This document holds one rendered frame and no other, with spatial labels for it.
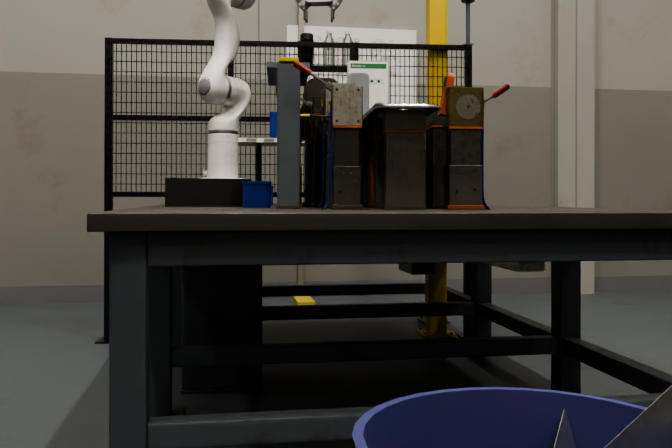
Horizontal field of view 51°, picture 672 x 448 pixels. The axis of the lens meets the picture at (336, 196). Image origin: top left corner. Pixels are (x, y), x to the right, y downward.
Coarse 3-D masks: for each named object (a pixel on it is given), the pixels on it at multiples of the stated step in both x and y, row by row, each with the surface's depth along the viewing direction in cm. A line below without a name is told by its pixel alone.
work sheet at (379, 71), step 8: (352, 64) 369; (360, 64) 370; (368, 64) 370; (376, 64) 370; (384, 64) 370; (352, 72) 369; (360, 72) 370; (368, 72) 370; (376, 72) 370; (384, 72) 371; (376, 80) 370; (384, 80) 371; (376, 88) 370; (384, 88) 370; (376, 96) 370; (384, 96) 370
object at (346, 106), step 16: (336, 96) 205; (352, 96) 205; (336, 112) 205; (352, 112) 205; (336, 128) 205; (352, 128) 206; (336, 144) 205; (352, 144) 206; (336, 160) 205; (352, 160) 206; (336, 176) 205; (352, 176) 205; (336, 192) 205; (352, 192) 205; (336, 208) 204; (352, 208) 205
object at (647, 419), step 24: (384, 408) 87; (408, 408) 90; (432, 408) 93; (456, 408) 94; (480, 408) 95; (504, 408) 95; (528, 408) 95; (552, 408) 94; (576, 408) 92; (600, 408) 90; (624, 408) 88; (648, 408) 80; (360, 432) 78; (384, 432) 86; (408, 432) 90; (432, 432) 92; (456, 432) 94; (480, 432) 95; (504, 432) 95; (528, 432) 94; (552, 432) 93; (576, 432) 92; (600, 432) 90; (624, 432) 78; (648, 432) 80
